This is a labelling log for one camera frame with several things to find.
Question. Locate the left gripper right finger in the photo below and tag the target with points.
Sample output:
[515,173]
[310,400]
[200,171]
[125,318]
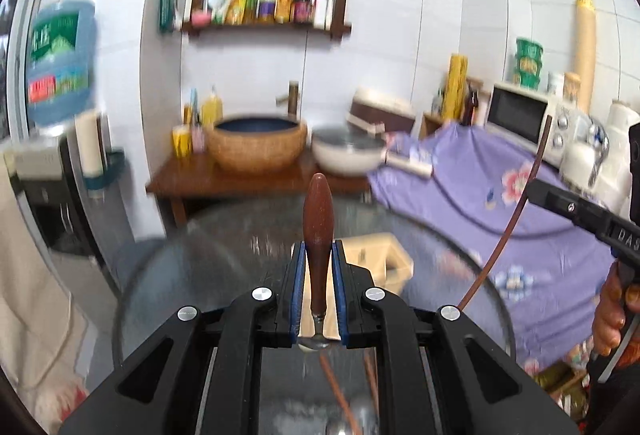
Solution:
[438,372]

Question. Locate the white microwave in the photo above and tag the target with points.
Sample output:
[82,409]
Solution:
[518,114]

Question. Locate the tall beige roll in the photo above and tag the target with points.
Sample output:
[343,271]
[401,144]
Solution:
[585,50]

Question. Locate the purple floral cloth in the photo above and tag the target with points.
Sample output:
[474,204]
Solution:
[550,272]

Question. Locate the brown wooden chopstick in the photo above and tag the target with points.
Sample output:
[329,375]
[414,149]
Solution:
[513,221]
[372,379]
[338,394]

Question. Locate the cream plastic utensil holder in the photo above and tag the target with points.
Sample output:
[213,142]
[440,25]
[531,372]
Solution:
[390,266]

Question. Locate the yellow roll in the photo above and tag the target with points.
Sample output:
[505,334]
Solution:
[454,94]

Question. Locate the right hand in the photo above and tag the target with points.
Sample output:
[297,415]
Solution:
[609,317]

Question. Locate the wood-handled steel ladle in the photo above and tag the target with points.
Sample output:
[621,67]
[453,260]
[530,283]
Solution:
[318,232]

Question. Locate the brass faucet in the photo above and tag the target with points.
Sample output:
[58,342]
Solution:
[290,100]

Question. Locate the woven basin sink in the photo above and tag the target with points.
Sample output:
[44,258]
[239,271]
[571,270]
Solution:
[256,144]

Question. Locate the blue water jug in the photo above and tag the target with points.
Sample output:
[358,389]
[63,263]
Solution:
[59,74]

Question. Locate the green wall packet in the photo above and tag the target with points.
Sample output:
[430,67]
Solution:
[166,16]

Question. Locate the teal cup holder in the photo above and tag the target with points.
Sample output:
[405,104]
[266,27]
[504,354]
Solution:
[115,164]

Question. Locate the white pan with lid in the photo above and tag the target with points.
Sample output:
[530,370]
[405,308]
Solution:
[344,152]

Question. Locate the pink small bottle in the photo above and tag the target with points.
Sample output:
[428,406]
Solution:
[198,139]

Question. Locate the green instant noodle cups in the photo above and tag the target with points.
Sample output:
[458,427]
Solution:
[528,63]

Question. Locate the water dispenser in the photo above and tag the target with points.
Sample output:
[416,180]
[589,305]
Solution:
[71,219]

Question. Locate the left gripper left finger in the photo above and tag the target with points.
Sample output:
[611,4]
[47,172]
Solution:
[200,371]

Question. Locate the paper cup stack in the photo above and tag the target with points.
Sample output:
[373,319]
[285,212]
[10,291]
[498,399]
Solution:
[87,128]

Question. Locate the yellow soap dispenser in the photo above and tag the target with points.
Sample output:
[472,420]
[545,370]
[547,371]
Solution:
[211,109]

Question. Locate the yellow mug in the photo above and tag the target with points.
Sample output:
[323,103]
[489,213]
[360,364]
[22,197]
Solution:
[181,140]

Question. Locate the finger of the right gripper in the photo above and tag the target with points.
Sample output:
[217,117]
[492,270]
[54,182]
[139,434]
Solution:
[581,212]

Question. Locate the steel spoon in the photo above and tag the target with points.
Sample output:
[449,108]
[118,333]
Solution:
[364,414]

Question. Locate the dark soy sauce bottle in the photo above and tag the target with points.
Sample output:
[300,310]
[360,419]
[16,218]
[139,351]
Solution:
[302,10]

